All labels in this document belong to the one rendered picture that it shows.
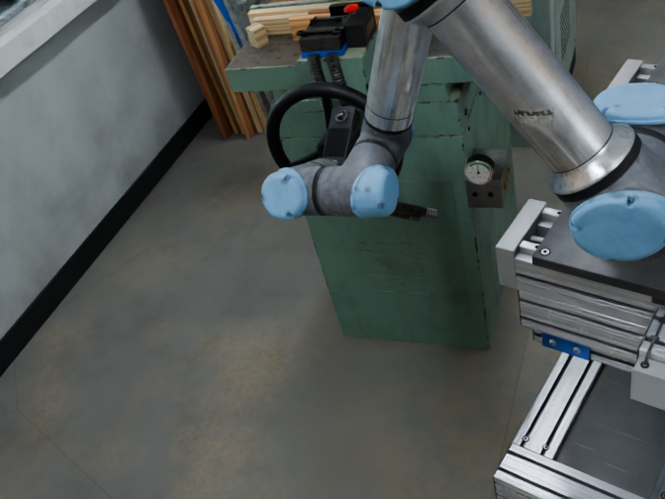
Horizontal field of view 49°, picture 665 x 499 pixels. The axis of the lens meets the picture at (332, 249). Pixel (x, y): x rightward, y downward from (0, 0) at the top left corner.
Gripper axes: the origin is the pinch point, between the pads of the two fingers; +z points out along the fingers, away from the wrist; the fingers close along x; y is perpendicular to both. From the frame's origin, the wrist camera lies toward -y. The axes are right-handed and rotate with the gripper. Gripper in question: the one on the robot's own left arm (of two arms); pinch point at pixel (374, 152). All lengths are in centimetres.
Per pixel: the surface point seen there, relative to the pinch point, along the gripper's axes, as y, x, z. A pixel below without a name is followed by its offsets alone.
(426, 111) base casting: -5.8, 1.9, 24.0
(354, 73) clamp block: -14.6, -6.8, 7.7
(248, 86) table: -13.2, -37.8, 16.7
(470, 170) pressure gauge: 7.0, 11.2, 24.6
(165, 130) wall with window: 5, -152, 123
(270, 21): -28, -37, 27
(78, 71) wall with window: -21, -149, 75
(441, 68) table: -14.5, 7.1, 19.7
